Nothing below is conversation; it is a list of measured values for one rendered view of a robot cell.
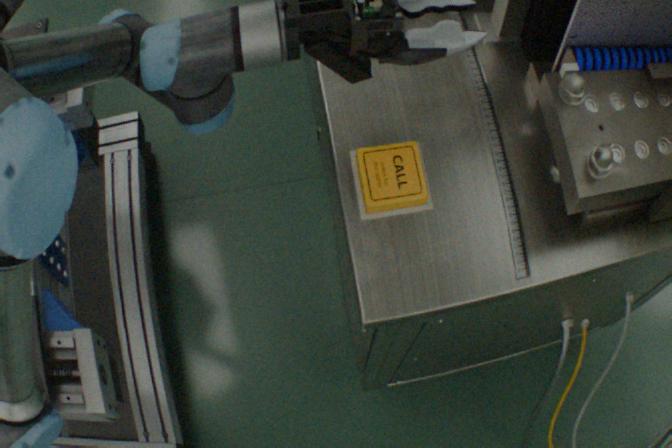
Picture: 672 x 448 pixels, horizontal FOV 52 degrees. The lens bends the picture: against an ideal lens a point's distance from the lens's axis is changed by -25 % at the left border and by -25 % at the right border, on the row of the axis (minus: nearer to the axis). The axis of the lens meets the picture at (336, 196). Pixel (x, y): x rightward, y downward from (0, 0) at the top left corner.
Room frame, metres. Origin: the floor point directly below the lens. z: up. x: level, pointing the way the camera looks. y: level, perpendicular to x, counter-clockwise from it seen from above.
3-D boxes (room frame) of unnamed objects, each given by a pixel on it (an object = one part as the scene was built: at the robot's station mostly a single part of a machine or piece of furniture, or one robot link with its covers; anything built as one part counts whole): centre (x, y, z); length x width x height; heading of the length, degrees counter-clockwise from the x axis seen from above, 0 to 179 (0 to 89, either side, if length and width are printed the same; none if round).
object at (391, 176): (0.36, -0.06, 0.91); 0.07 x 0.07 x 0.02; 10
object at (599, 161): (0.34, -0.30, 1.05); 0.04 x 0.04 x 0.04
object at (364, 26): (0.45, 0.00, 1.12); 0.12 x 0.08 x 0.09; 100
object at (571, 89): (0.43, -0.28, 1.05); 0.04 x 0.04 x 0.04
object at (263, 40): (0.44, 0.08, 1.11); 0.08 x 0.05 x 0.08; 10
